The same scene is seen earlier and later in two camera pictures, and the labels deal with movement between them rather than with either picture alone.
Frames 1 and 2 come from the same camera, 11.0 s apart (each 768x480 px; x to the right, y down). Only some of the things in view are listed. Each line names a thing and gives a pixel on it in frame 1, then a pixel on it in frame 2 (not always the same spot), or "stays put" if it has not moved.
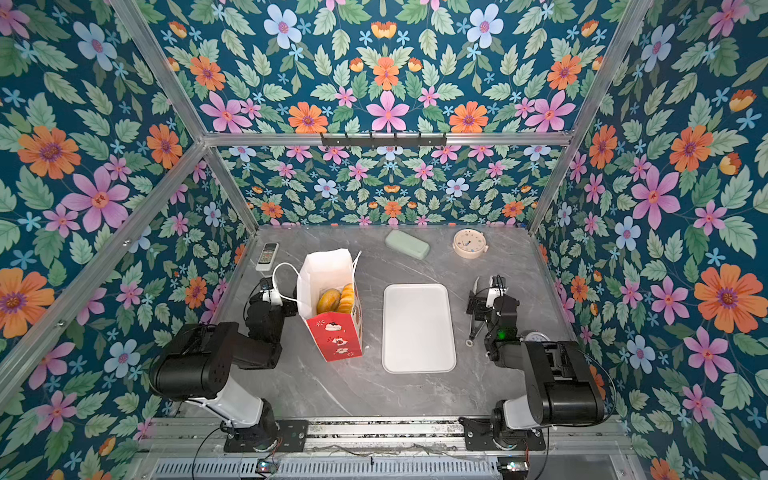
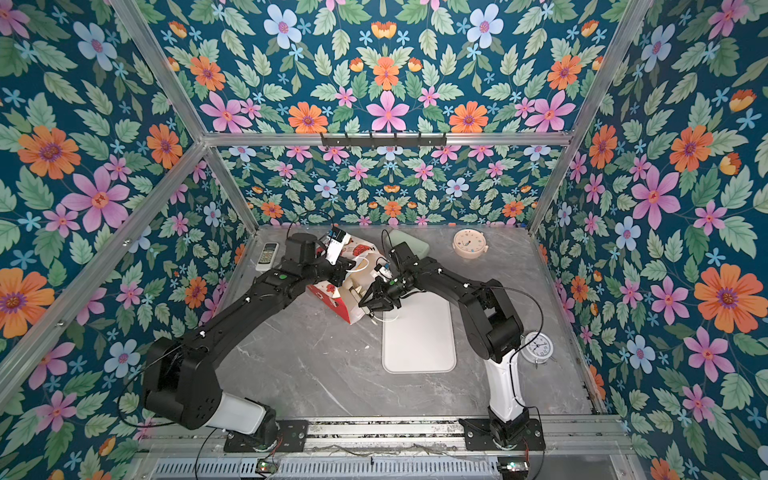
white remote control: (266, 259) stays put
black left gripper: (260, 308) -> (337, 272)
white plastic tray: (417, 329) stays put
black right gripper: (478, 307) -> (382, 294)
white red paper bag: (338, 335) -> (346, 297)
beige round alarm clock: (469, 243) stays put
